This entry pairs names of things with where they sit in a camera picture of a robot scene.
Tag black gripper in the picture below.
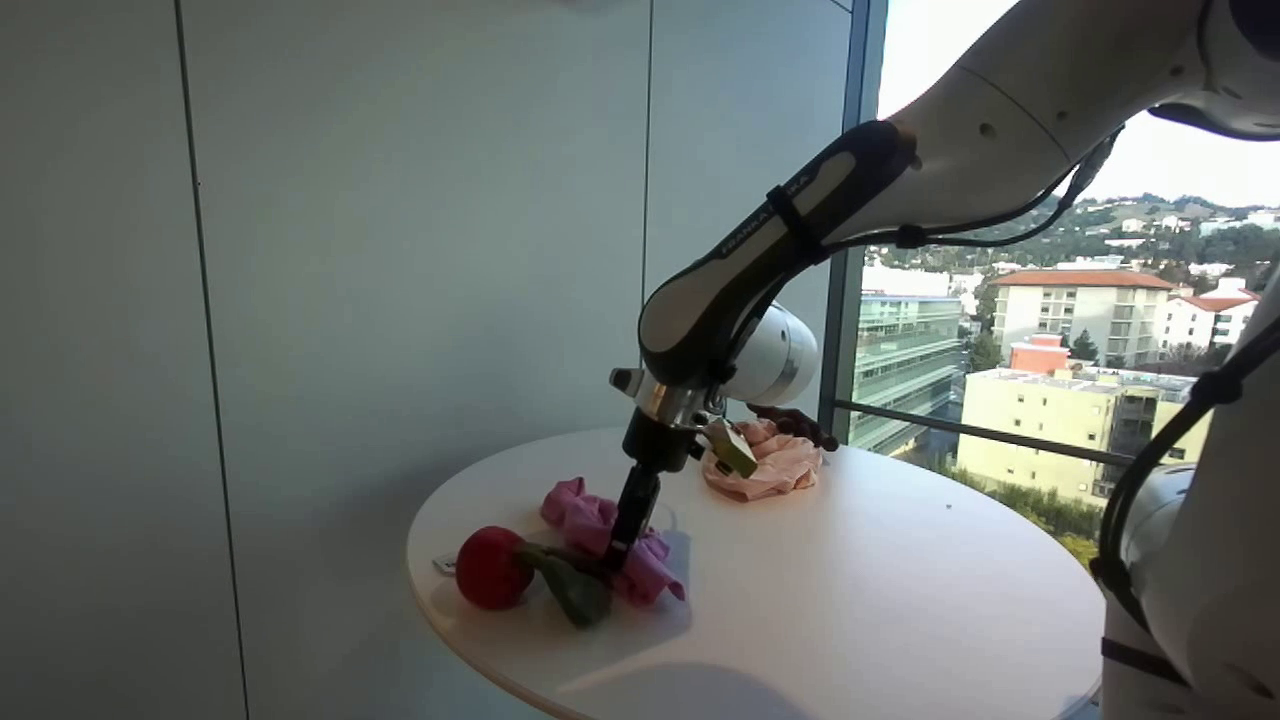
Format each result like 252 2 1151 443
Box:
604 405 708 579

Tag purple cloth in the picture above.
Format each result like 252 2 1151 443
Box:
538 471 691 612

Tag red plush radish green leaves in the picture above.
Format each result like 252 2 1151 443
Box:
432 520 620 631

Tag peach pink cloth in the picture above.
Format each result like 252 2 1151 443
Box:
702 411 834 508

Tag glass office building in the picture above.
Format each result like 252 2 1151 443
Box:
851 290 971 461

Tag yellow low building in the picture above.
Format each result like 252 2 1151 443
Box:
956 365 1214 508

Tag beige building red roof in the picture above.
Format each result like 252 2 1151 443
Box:
991 264 1181 372

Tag yellowish wrist camera box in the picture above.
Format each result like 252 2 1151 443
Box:
703 415 766 483

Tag black camera cable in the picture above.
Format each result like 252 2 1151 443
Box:
753 123 1280 590

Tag dark window rail bar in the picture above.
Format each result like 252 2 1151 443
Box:
834 395 1140 471

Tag window frame post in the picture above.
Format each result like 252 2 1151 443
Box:
814 0 896 457

